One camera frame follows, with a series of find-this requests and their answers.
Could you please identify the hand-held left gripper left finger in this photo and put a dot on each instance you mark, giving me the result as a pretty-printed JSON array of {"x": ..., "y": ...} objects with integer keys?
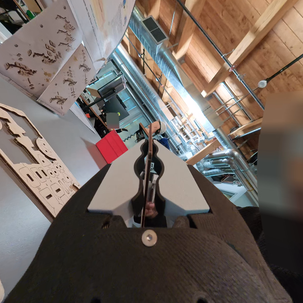
[{"x": 113, "y": 189}]

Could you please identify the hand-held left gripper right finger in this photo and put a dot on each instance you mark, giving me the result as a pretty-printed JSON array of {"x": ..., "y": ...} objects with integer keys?
[{"x": 184, "y": 189}]

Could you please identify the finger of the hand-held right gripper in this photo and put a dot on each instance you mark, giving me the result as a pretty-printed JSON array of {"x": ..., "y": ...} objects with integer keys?
[{"x": 154, "y": 191}]

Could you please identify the wooden puzzle piece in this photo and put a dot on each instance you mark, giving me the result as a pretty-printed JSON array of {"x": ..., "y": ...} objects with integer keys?
[{"x": 148, "y": 153}]

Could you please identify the grey desk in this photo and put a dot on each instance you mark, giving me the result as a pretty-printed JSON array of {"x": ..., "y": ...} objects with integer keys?
[{"x": 23, "y": 224}]

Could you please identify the person's right hand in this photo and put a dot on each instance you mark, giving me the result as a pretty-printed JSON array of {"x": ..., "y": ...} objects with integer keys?
[{"x": 151, "y": 210}]

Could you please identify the red plastic bin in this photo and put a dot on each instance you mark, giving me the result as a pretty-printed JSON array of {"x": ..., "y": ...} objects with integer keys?
[{"x": 111, "y": 149}]

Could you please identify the wooden puzzle sheet with cutouts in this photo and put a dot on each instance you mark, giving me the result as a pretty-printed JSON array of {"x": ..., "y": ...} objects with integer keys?
[{"x": 40, "y": 189}]

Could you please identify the dark monitor screen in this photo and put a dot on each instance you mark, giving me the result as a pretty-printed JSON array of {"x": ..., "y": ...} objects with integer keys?
[{"x": 116, "y": 104}]

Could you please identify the blue-edged printed paper sheet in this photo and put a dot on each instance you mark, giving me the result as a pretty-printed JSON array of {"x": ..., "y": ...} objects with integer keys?
[{"x": 82, "y": 118}]

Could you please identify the person's black sweater torso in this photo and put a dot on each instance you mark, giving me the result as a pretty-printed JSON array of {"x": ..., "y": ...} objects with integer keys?
[{"x": 288, "y": 284}]

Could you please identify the large printed instruction sheet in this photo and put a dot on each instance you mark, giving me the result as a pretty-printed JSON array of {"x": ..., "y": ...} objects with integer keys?
[{"x": 106, "y": 26}]

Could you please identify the folded white instruction booklet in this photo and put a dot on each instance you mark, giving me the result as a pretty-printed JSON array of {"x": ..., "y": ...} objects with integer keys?
[{"x": 30, "y": 42}]

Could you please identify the wooden support post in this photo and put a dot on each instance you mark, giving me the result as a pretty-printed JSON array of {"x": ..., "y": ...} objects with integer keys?
[{"x": 203, "y": 151}]

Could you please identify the cluster of silver duct pipes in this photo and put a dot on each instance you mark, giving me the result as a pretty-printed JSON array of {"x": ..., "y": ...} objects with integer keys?
[{"x": 224, "y": 163}]

